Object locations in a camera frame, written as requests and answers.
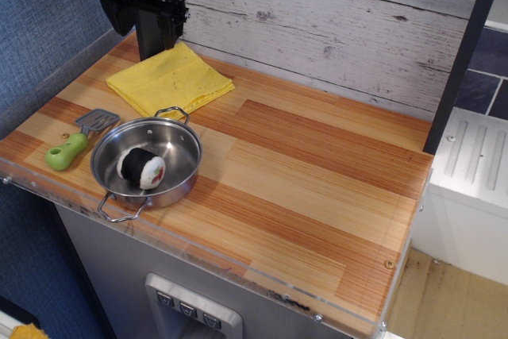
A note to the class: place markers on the green handled grey spatula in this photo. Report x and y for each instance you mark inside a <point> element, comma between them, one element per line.
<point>61,157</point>

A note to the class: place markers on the right dark vertical post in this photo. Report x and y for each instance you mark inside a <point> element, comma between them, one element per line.
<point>470,39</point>

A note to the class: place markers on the yellow cloth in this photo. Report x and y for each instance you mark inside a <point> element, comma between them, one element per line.
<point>175,77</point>

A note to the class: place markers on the silver dispenser control panel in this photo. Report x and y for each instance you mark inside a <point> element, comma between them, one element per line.
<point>182,313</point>

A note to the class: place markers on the plush sushi roll toy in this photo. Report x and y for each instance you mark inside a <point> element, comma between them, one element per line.
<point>141,168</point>

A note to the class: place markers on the yellow object bottom left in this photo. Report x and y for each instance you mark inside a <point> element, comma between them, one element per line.
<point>27,332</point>

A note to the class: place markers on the clear acrylic table edge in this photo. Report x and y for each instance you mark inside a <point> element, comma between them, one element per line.
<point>299,250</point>

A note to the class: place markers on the white ribbed appliance top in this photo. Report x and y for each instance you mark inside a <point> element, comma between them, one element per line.
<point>472,157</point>

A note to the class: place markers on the stainless steel pot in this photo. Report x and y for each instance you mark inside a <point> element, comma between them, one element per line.
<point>166,134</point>

